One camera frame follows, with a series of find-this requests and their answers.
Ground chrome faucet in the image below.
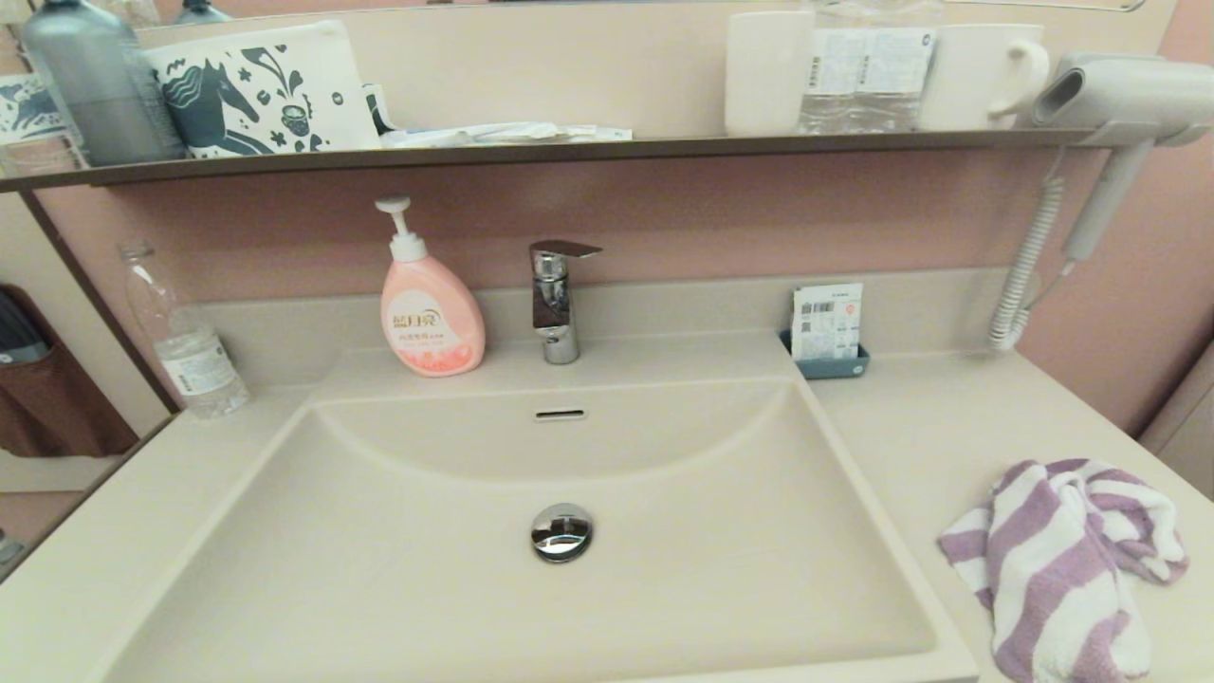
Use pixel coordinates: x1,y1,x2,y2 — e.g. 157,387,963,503
528,239,604,366

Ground purple white striped towel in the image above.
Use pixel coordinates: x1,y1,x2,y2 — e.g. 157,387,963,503
937,458,1190,683

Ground beige wash basin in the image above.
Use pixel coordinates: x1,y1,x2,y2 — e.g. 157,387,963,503
95,375,978,683

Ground pink soap pump bottle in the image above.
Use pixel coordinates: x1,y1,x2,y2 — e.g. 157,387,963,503
374,195,487,378

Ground chrome drain stopper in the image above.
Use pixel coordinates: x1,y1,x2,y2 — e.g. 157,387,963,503
530,502,595,564

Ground white printed sachets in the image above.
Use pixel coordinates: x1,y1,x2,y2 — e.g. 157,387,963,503
791,282,865,362

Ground small blue tray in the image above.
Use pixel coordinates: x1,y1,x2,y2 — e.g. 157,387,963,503
779,328,871,380

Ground flat white plastic packet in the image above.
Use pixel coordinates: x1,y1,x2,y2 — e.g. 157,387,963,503
381,120,634,148

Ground clear bottle with white label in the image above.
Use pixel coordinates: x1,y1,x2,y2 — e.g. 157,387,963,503
799,0,872,135
865,0,942,134

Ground white horse print pouch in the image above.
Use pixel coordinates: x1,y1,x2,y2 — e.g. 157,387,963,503
145,19,382,158

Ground tall clear plastic water bottle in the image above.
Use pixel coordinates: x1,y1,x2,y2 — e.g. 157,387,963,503
118,241,252,419

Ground grey metal bottle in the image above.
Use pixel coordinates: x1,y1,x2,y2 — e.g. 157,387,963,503
21,0,189,168

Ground white hair dryer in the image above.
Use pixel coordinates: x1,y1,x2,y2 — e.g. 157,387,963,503
1029,52,1214,266

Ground grey blue cloth item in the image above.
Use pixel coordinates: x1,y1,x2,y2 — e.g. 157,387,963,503
0,289,50,366

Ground blue patterned pouch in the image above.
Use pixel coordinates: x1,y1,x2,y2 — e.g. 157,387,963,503
0,74,65,143

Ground brown wall shelf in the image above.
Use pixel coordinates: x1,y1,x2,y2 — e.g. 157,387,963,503
0,128,1101,193

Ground white handleless cup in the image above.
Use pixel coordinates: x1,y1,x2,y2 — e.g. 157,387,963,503
725,9,817,138

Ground white coiled dryer cord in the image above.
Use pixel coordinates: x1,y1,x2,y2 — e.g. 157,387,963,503
987,147,1082,353

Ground white handled mug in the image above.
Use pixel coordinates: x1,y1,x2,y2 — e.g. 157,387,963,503
916,23,1052,133

